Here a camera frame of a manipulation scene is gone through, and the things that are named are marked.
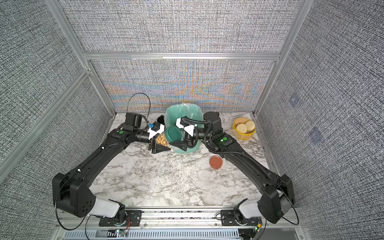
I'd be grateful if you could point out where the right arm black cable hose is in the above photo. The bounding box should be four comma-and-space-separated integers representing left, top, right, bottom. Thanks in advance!
179, 116, 300, 226

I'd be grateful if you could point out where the green plastic trash bin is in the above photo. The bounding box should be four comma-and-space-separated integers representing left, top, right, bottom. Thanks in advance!
164, 103, 205, 154

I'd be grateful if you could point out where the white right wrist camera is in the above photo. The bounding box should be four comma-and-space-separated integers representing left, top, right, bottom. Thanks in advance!
175, 118, 198, 137

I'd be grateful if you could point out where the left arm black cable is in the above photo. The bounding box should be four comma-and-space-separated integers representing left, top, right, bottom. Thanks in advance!
125, 92, 152, 124

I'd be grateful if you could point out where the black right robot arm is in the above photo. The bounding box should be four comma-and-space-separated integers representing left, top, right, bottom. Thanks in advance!
170, 112, 295, 224

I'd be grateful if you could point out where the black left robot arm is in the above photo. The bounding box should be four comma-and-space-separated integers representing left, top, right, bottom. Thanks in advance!
52, 113, 169, 224

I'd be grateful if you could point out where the green-lidded peanut jar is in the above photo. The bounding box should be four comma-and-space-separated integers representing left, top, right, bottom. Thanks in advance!
156, 133, 170, 147

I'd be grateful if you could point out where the rear cream steamed bun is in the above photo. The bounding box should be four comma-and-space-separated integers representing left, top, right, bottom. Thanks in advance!
245, 121, 256, 132

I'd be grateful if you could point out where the yellow-rimmed bamboo steamer basket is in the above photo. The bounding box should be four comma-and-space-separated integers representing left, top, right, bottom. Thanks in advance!
232, 117, 256, 140

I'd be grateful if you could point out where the green jar lid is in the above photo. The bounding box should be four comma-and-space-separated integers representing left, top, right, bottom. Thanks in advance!
165, 126, 183, 143

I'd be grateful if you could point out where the black mug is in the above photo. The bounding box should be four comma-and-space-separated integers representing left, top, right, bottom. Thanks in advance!
157, 115, 165, 125

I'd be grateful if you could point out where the cream steamed bun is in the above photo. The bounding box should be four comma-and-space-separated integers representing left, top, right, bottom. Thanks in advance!
236, 123, 247, 134
245, 121, 256, 132

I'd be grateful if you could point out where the front cream steamed bun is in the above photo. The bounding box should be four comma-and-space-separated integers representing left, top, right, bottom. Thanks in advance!
236, 123, 247, 134

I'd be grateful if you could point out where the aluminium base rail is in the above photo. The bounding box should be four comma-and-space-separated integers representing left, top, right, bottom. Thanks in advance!
53, 206, 311, 240

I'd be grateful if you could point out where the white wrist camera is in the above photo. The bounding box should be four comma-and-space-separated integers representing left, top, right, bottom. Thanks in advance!
147, 122, 165, 140
175, 118, 198, 137

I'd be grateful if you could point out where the clear plastic bin liner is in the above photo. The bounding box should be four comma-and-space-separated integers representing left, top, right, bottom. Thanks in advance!
163, 102, 206, 151

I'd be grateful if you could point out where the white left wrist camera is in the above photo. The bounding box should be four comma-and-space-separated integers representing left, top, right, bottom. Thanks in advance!
147, 122, 165, 140

